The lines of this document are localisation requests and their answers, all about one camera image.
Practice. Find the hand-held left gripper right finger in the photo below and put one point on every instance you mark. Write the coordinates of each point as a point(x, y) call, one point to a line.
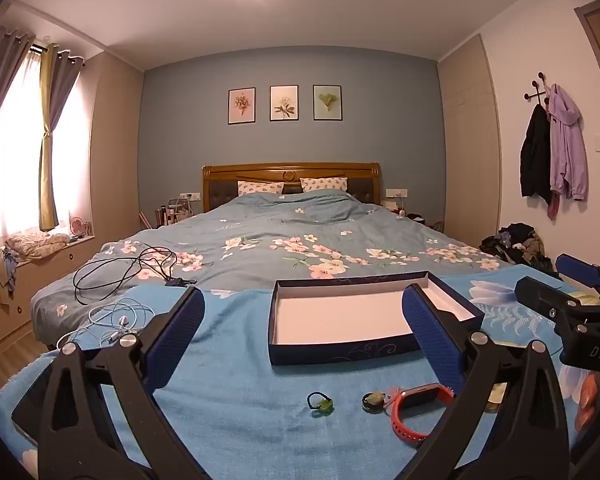
point(427, 330)

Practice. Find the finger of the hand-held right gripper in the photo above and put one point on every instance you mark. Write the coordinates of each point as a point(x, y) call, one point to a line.
point(580, 271)
point(542, 297)

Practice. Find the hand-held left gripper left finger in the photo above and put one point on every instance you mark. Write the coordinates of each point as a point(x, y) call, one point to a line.
point(180, 330)

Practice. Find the orange smartwatch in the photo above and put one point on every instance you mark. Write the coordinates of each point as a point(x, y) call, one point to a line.
point(422, 395)

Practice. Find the dark blue shallow box tray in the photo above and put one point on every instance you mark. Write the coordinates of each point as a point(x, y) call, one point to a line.
point(330, 320)

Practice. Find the dark clothes pile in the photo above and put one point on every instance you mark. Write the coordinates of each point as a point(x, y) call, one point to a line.
point(517, 245)

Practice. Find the maroon garment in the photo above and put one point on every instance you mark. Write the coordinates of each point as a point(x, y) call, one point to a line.
point(553, 207)

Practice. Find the light blue printed blanket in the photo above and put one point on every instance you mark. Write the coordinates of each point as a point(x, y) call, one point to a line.
point(260, 410)

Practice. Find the bedside table with small items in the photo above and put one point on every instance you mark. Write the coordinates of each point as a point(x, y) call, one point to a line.
point(410, 215)

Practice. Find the cluttered bedside items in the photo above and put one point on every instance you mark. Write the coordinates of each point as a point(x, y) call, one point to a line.
point(172, 212)

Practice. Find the black jacket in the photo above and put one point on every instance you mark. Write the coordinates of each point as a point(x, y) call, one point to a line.
point(535, 160)

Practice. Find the purple jacket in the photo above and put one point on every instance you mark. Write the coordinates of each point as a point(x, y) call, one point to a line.
point(570, 150)

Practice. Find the small pink fan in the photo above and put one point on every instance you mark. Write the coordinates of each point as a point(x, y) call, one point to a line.
point(78, 226)

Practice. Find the beige window seat cabinet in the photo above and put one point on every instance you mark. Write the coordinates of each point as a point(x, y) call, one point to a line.
point(45, 275)

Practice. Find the wooden bed headboard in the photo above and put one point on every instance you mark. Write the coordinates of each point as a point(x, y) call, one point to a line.
point(220, 185)

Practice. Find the blue floral duvet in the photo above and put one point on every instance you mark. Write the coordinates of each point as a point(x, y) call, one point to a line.
point(290, 220)

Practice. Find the beige wardrobe by coat hooks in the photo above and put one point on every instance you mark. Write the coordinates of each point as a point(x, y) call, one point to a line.
point(467, 160)

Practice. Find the white patterned pillow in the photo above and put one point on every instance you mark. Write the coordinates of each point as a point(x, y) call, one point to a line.
point(324, 184)
point(260, 188)

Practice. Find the crumpled clothes on window seat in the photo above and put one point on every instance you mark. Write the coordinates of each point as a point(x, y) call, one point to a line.
point(35, 246)

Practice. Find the black smartphone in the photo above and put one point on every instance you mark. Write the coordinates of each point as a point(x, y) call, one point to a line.
point(30, 405)

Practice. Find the beige wardrobe by window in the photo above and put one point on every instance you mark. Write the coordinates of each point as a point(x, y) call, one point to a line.
point(115, 160)

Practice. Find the hanging blue cloth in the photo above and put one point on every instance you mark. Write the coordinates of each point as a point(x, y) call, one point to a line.
point(5, 270)

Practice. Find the yellow and grey curtain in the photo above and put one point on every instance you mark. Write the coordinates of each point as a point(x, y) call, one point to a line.
point(50, 170)

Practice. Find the green framed flower picture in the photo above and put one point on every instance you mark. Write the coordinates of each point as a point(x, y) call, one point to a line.
point(327, 102)

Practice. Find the white framed flower picture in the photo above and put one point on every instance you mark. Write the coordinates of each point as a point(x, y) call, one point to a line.
point(284, 103)

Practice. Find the white wall outlet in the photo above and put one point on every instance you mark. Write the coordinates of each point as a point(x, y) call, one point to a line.
point(397, 192)
point(190, 196)

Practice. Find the black wall coat hooks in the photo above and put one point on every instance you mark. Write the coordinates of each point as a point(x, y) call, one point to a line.
point(535, 94)

